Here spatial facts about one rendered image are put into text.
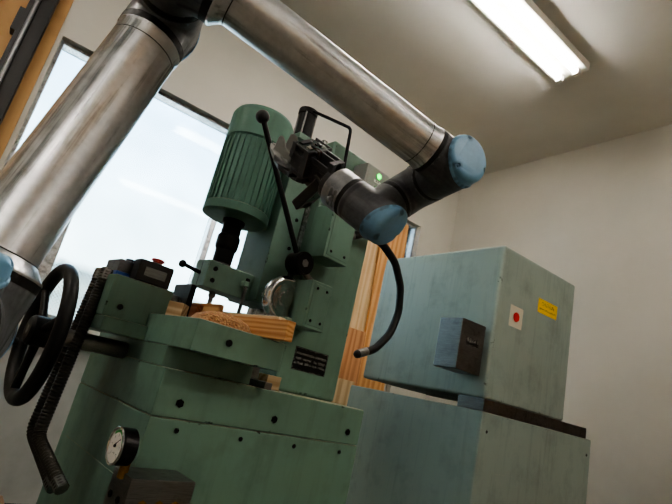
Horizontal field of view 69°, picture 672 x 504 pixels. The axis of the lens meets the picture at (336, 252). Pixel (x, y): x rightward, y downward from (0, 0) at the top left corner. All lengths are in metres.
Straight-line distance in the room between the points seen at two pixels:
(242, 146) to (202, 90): 1.68
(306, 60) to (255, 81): 2.32
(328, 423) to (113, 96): 0.86
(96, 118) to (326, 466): 0.92
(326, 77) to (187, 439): 0.72
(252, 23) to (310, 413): 0.85
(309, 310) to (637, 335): 2.15
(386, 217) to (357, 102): 0.22
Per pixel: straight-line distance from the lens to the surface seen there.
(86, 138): 0.83
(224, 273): 1.27
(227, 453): 1.11
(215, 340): 0.96
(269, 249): 1.30
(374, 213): 0.94
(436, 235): 3.85
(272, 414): 1.16
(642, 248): 3.17
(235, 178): 1.28
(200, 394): 1.05
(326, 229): 1.29
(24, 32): 2.75
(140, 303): 1.14
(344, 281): 1.42
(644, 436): 2.95
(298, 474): 1.24
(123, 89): 0.87
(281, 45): 0.85
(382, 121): 0.87
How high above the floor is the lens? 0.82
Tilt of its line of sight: 16 degrees up
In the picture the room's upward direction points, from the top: 13 degrees clockwise
